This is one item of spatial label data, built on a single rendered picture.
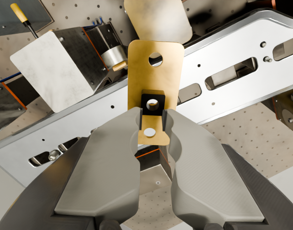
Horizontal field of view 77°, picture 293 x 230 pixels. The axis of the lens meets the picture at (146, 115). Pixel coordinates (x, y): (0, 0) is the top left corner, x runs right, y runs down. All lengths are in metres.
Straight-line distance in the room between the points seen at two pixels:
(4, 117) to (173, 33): 0.41
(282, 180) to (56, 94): 2.36
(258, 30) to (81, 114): 0.40
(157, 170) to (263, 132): 0.59
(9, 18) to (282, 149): 1.09
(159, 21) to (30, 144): 0.43
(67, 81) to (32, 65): 0.05
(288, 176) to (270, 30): 2.12
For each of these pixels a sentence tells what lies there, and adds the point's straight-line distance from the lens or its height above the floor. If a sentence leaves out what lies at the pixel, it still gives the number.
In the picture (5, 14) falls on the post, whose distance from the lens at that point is 0.56.
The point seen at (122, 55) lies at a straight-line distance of 0.28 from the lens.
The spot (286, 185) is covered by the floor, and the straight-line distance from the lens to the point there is 2.55.
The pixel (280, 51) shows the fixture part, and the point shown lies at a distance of 0.61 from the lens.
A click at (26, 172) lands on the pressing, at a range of 0.64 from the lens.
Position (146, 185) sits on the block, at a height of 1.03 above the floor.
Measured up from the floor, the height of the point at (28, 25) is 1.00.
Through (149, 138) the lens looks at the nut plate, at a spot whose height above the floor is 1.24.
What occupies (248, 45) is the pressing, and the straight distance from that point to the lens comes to 0.42.
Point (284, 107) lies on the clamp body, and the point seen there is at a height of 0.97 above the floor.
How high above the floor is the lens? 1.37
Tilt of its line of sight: 62 degrees down
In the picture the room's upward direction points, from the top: 178 degrees counter-clockwise
